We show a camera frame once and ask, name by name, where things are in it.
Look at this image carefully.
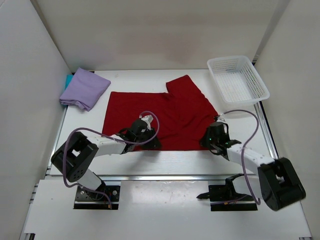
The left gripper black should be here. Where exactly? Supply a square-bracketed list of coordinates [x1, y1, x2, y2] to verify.
[134, 127, 162, 149]

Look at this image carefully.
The red t shirt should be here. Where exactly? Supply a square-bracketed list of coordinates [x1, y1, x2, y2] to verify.
[102, 75, 218, 151]

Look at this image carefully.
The white plastic basket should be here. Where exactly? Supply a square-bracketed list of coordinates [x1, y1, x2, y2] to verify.
[207, 55, 270, 107]

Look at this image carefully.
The lavender t shirt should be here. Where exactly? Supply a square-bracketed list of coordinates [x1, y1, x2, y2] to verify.
[59, 67, 111, 112]

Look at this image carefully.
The teal t shirt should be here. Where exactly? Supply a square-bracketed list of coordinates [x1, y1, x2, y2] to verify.
[64, 74, 73, 89]

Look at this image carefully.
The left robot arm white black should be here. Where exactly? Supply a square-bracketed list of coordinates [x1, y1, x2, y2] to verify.
[51, 114, 161, 200]

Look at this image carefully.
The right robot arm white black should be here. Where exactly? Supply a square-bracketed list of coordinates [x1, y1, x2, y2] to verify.
[197, 122, 306, 211]

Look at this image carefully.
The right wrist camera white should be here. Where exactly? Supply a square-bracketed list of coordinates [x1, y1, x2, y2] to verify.
[214, 115, 226, 123]

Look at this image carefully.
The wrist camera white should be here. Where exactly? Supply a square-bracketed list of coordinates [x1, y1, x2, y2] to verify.
[139, 114, 154, 130]
[214, 115, 226, 123]

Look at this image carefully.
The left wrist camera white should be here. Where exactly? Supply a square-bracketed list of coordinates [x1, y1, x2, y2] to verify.
[139, 114, 154, 130]

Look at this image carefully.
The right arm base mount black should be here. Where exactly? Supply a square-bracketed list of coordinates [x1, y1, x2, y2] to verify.
[196, 173, 258, 212]

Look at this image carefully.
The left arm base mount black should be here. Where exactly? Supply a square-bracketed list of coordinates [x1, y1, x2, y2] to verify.
[73, 182, 121, 210]

